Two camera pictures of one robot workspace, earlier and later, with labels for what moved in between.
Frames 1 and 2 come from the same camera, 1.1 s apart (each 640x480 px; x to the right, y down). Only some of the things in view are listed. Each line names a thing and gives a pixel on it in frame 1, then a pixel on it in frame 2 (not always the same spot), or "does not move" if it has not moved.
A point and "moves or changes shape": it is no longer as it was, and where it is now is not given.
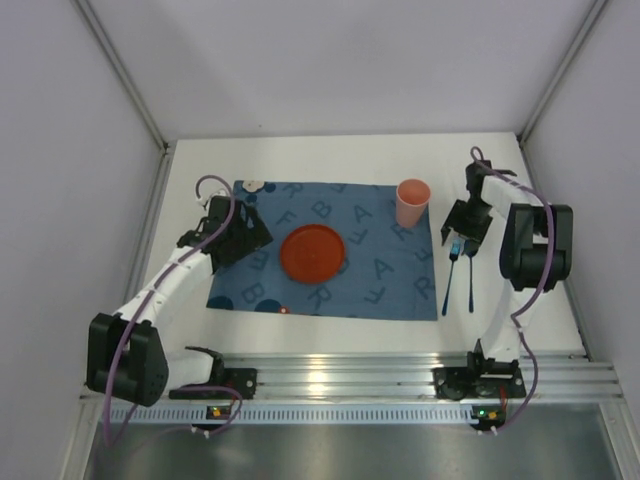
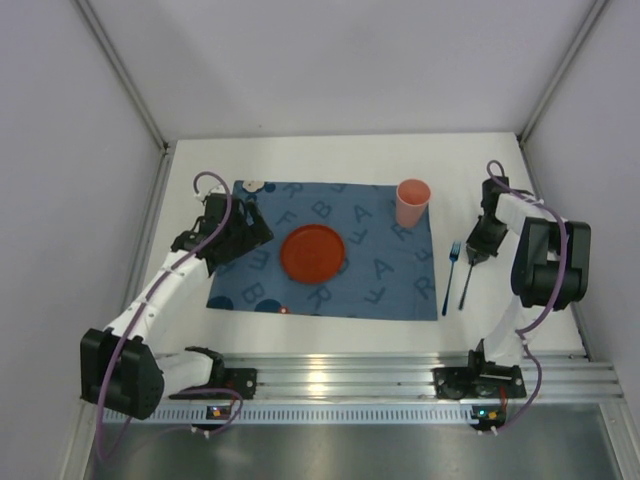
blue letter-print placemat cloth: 337,251 does not move
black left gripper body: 245,232 does not move
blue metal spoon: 470,248 moves or changes shape
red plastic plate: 312,253 does not move
